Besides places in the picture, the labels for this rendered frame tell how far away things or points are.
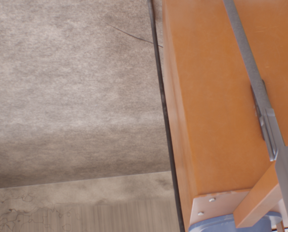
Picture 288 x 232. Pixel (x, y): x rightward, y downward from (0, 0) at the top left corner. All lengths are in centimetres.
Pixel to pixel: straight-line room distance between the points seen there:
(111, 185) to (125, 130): 69
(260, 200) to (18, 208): 206
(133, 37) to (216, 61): 45
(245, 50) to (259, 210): 33
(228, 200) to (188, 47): 37
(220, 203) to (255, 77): 31
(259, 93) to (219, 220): 41
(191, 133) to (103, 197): 179
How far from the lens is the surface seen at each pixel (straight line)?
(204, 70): 116
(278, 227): 144
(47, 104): 194
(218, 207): 115
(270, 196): 95
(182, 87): 114
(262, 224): 130
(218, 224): 128
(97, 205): 283
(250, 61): 101
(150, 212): 281
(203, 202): 108
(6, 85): 180
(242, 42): 105
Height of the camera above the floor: 86
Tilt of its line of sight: 24 degrees down
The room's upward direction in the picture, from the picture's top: 173 degrees clockwise
